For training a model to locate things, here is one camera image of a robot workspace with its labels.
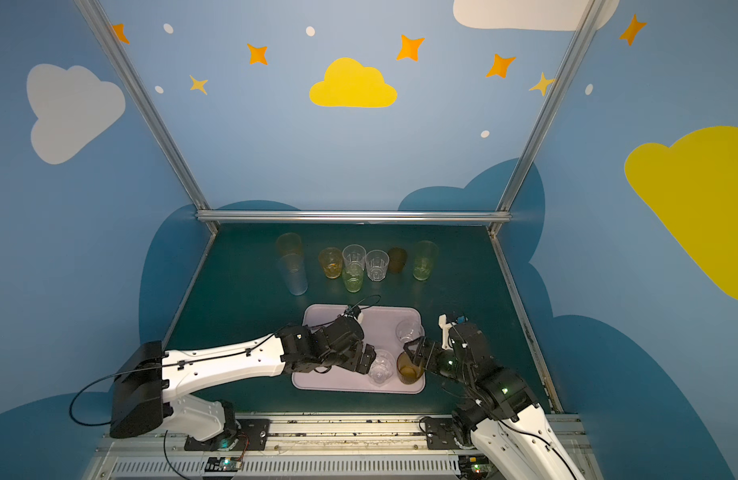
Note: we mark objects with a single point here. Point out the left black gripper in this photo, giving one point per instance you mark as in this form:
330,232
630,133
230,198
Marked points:
362,357

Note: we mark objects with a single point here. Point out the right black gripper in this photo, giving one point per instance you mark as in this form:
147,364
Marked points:
427,357

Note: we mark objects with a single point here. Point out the clear faceted glass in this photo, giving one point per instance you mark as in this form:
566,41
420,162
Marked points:
408,330
383,368

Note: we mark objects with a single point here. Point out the dark amber dimpled glass front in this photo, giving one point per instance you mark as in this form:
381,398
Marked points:
408,373

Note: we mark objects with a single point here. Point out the dark amber dimpled glass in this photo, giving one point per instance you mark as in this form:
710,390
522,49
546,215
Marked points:
408,373
397,260

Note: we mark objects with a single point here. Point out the lilac plastic tray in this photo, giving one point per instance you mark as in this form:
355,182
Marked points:
379,326

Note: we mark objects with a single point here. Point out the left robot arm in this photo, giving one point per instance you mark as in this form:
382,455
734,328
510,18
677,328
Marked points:
157,387

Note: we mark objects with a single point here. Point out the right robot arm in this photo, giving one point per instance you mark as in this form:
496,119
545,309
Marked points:
500,416

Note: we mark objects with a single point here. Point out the small green glass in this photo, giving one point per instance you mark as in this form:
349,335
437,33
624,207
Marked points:
353,275

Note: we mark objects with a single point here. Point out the clear glass back right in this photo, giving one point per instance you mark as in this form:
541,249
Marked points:
376,264

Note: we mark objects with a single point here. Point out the dark amber dimpled glass back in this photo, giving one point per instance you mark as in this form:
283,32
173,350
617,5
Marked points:
397,260

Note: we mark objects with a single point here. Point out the tall green glass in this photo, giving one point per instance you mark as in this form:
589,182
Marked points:
425,256

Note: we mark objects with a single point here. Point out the clear glass back left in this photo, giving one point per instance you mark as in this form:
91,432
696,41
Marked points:
354,257

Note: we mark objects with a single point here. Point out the short orange glass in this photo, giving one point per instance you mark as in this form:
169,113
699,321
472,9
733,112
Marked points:
331,262

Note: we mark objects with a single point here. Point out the tall blue frosted glass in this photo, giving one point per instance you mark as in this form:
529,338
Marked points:
292,268

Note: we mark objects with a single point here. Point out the right controller board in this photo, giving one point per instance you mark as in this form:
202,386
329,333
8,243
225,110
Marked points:
472,467

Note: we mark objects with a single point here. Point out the controller board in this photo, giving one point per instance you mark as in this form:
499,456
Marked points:
223,465
472,467

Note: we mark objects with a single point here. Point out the tall amber glass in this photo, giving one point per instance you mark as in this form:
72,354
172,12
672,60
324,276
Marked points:
289,243

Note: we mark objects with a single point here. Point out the left controller board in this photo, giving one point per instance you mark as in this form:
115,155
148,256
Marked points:
223,465

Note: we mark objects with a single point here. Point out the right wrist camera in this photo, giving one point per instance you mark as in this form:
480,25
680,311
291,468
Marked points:
446,322

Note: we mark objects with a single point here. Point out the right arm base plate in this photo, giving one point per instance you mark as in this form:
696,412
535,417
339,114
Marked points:
440,433

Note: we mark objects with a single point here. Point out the aluminium mounting rail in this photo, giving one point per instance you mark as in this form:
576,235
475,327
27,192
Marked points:
310,446

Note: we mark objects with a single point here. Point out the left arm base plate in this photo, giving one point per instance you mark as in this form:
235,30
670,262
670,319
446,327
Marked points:
245,434

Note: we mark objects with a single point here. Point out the back horizontal aluminium frame bar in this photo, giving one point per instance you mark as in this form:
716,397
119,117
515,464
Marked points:
351,217

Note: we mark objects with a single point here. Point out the left aluminium frame post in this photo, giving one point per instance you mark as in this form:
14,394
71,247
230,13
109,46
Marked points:
98,22

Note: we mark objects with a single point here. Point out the aluminium frame post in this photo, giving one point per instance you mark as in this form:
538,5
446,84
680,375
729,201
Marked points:
98,22
570,63

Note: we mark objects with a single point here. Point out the right aluminium frame post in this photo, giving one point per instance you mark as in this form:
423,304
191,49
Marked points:
570,63

